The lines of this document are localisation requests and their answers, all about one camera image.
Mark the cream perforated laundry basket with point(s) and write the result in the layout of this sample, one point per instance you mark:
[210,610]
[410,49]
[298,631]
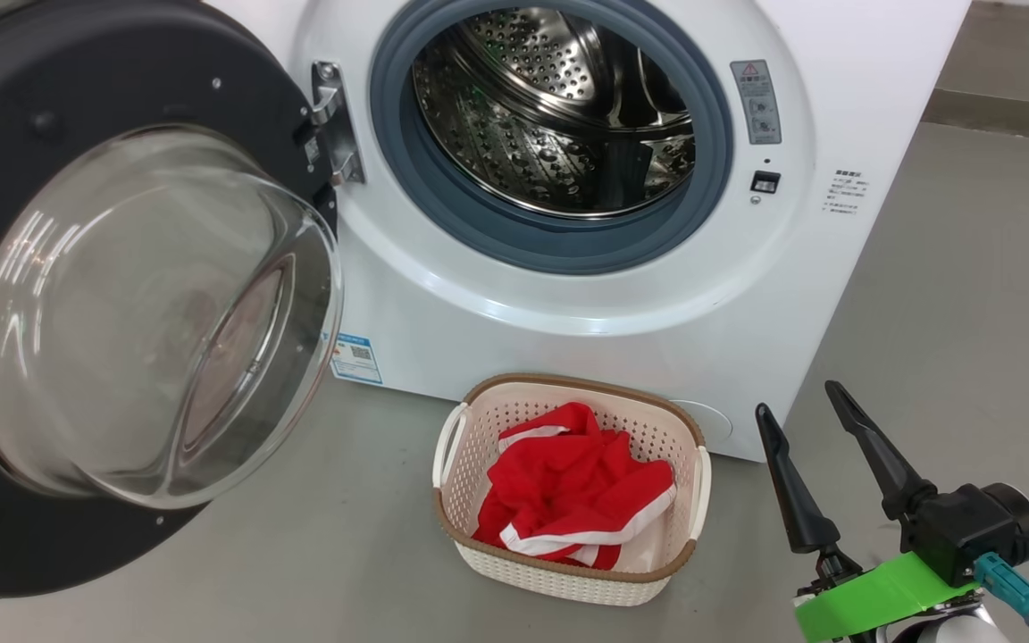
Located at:
[568,580]

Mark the red and white garment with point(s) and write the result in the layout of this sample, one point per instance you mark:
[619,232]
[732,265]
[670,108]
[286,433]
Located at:
[568,491]

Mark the grey warning label sticker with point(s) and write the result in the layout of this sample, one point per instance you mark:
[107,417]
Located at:
[756,103]

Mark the white front-load washing machine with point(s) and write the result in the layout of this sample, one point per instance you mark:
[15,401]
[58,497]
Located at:
[836,295]

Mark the steel perforated drum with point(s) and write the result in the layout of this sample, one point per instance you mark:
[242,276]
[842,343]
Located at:
[532,116]

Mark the dark grey round glass door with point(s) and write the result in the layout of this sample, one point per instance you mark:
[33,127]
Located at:
[121,313]

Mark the grey rubber door gasket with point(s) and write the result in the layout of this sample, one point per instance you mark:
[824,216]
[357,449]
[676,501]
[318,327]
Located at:
[443,205]

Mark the blue energy label sticker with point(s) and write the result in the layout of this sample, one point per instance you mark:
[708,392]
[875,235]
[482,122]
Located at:
[356,359]

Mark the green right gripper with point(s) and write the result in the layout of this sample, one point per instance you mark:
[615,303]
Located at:
[872,603]

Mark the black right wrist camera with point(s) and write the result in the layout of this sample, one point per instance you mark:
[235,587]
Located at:
[970,527]

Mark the metal door hinge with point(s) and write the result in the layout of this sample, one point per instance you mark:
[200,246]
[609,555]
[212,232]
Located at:
[336,116]

